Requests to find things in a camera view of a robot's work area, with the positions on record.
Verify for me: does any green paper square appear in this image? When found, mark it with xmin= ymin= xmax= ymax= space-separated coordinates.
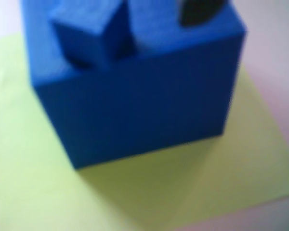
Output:
xmin=0 ymin=32 xmax=289 ymax=231

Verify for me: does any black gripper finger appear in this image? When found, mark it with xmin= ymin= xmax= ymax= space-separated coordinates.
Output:
xmin=179 ymin=0 xmax=229 ymax=27

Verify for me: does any large blue cube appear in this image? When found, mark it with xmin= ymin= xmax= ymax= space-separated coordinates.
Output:
xmin=21 ymin=0 xmax=248 ymax=171

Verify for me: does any tiny blue cube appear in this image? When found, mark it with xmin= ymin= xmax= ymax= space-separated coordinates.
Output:
xmin=49 ymin=0 xmax=137 ymax=71

